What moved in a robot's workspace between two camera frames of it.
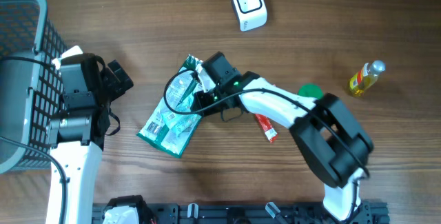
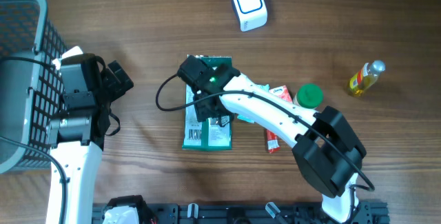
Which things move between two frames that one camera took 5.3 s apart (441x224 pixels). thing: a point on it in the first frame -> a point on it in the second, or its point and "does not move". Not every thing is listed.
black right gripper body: [211, 98] does not move
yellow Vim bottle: [365, 76] does not move
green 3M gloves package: [171, 123] -> [209, 134]
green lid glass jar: [309, 89] does not move
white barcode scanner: [249, 5] does not move
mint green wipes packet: [186, 83] -> [246, 118]
